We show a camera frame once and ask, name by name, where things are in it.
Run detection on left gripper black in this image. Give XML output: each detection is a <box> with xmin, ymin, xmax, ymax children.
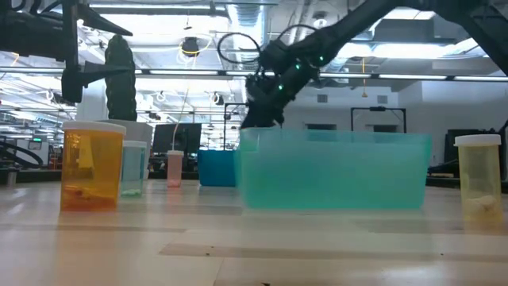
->
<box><xmin>0</xmin><ymin>0</ymin><xmax>135</xmax><ymax>103</ymax></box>

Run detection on translucent teal plastic bin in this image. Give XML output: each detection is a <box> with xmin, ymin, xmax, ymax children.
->
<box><xmin>233</xmin><ymin>126</ymin><xmax>433</xmax><ymax>211</ymax></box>

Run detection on pink pill bottle white cap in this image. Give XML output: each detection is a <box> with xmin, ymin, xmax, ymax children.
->
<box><xmin>166</xmin><ymin>149</ymin><xmax>185</xmax><ymax>188</ymax></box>

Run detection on large orange pill bottle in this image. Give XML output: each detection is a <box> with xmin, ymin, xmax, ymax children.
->
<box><xmin>60</xmin><ymin>120</ymin><xmax>127</xmax><ymax>212</ymax></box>

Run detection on dark blue plastic bin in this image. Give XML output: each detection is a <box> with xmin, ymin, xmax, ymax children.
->
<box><xmin>197</xmin><ymin>149</ymin><xmax>239</xmax><ymax>187</ymax></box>

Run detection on teal pill bottle white cap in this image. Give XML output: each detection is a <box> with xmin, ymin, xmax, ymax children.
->
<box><xmin>121</xmin><ymin>140</ymin><xmax>148</xmax><ymax>198</ymax></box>

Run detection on yellow pill bottle white cap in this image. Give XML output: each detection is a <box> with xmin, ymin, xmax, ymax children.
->
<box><xmin>454</xmin><ymin>133</ymin><xmax>503</xmax><ymax>223</ymax></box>

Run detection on dark cactus plant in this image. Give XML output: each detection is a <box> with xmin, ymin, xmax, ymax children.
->
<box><xmin>104</xmin><ymin>34</ymin><xmax>138</xmax><ymax>122</ymax></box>

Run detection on white planter pot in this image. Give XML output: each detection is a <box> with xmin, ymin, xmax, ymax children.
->
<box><xmin>97</xmin><ymin>118</ymin><xmax>154</xmax><ymax>180</ymax></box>

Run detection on black computer monitor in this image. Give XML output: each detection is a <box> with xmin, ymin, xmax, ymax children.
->
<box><xmin>152</xmin><ymin>122</ymin><xmax>202</xmax><ymax>156</ymax></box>

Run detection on dark monitor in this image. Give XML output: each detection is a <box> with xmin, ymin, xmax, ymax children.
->
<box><xmin>444</xmin><ymin>118</ymin><xmax>508</xmax><ymax>180</ymax></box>

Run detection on black looped cable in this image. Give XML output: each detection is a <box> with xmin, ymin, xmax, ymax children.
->
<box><xmin>217</xmin><ymin>23</ymin><xmax>318</xmax><ymax>65</ymax></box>

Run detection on silver ceiling duct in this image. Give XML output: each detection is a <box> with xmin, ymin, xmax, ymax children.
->
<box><xmin>225</xmin><ymin>3</ymin><xmax>271</xmax><ymax>72</ymax></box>

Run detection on yellow hanging cable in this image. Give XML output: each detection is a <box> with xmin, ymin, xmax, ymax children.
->
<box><xmin>360</xmin><ymin>57</ymin><xmax>369</xmax><ymax>99</ymax></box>

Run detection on black curved hose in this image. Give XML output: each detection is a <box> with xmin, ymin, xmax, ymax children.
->
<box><xmin>0</xmin><ymin>141</ymin><xmax>44</xmax><ymax>168</ymax></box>

